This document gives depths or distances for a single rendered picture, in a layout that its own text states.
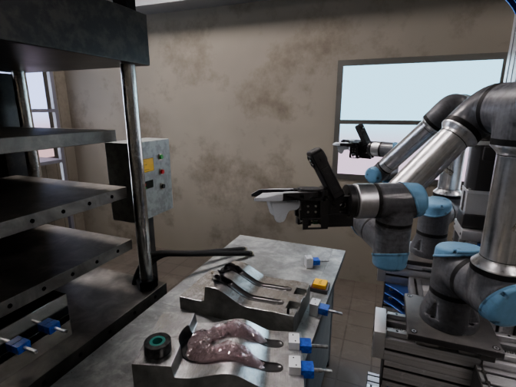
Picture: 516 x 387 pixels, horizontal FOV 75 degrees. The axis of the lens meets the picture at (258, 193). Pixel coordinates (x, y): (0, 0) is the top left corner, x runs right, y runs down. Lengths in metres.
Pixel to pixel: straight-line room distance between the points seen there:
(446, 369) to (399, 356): 0.12
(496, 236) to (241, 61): 2.87
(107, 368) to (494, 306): 1.12
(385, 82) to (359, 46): 0.37
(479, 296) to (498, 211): 0.20
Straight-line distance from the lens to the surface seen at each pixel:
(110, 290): 1.81
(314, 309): 1.46
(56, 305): 1.48
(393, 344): 1.14
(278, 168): 3.30
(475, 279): 0.95
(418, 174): 0.90
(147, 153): 1.79
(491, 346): 1.11
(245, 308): 1.37
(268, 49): 3.33
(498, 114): 0.88
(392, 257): 0.78
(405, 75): 3.10
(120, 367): 1.32
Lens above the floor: 1.63
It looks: 14 degrees down
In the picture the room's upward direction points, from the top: straight up
